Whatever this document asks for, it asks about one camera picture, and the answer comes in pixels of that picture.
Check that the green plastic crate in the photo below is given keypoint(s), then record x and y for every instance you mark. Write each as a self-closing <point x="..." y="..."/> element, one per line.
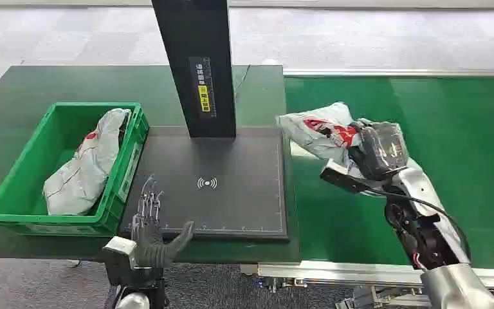
<point x="29" y="179"/>

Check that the white crate label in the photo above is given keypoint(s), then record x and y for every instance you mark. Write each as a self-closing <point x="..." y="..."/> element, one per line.
<point x="128" y="172"/>

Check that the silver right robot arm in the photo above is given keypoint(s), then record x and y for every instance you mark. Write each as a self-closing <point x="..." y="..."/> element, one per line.
<point x="443" y="256"/>

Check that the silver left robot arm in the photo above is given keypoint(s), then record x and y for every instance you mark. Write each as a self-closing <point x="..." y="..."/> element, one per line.
<point x="134" y="290"/>

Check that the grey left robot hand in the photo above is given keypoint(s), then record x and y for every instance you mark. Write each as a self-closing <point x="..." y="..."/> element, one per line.
<point x="149" y="247"/>

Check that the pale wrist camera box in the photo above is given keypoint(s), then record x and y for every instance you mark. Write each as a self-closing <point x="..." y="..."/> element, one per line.
<point x="340" y="177"/>
<point x="119" y="249"/>

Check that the crumpled grey parcel bag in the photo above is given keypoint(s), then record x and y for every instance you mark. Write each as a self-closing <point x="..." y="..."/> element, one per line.
<point x="85" y="170"/>

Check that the black yellow column label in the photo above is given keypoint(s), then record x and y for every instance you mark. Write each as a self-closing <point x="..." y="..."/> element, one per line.
<point x="203" y="87"/>

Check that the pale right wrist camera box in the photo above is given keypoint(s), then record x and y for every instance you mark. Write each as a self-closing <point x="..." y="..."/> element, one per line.
<point x="340" y="177"/>

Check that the grey parcel bag red print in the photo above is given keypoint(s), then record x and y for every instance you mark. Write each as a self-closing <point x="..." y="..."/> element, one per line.
<point x="315" y="132"/>

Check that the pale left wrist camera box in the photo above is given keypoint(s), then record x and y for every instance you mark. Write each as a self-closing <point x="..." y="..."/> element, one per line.
<point x="119" y="249"/>

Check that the metal conveyor bracket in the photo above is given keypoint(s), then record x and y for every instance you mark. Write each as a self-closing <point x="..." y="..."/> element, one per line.
<point x="281" y="283"/>

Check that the aluminium conveyor frame rail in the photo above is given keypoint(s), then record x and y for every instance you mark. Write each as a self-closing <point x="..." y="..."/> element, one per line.
<point x="340" y="273"/>
<point x="400" y="72"/>

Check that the black scanner base plate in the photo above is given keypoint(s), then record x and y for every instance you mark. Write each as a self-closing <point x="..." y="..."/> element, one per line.
<point x="238" y="204"/>

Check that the green conveyor belt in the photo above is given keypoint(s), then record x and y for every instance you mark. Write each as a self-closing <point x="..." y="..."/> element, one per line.
<point x="464" y="128"/>

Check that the black scanner column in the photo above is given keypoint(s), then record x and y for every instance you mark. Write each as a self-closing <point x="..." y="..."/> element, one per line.
<point x="196" y="34"/>

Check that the dark right robot hand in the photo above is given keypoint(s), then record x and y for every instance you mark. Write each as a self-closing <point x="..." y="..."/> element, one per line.
<point x="381" y="147"/>

